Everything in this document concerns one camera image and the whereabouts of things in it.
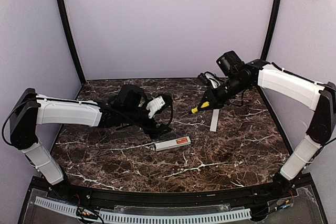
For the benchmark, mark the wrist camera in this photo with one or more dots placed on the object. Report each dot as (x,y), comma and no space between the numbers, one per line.
(209,79)
(158,104)

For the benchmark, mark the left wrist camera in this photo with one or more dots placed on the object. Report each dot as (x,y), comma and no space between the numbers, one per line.
(158,104)

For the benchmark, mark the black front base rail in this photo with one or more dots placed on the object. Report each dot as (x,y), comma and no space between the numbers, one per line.
(250,197)

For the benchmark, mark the yellow handled screwdriver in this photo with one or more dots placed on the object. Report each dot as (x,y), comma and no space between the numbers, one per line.
(202,107)

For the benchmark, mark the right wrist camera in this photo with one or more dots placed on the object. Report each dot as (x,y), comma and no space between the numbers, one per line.
(209,79)

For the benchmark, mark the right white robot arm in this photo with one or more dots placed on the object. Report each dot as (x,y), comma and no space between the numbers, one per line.
(316,96)

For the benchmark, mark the white slotted cable duct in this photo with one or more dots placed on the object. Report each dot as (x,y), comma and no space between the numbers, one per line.
(129,214)

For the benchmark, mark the right black frame post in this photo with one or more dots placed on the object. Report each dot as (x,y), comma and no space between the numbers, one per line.
(270,29)

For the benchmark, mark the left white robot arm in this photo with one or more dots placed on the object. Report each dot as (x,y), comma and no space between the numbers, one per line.
(130,107)

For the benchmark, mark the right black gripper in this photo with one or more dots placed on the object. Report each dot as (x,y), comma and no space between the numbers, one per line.
(210,97)

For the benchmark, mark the black frame post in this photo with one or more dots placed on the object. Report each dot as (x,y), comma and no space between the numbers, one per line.
(270,29)
(70,41)

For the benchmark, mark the white battery cover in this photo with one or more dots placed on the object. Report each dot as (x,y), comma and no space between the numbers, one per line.
(214,120)

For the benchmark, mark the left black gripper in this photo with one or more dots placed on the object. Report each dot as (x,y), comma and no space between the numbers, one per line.
(153,126)

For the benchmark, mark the left black frame post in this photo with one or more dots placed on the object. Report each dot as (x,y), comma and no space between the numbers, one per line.
(70,41)

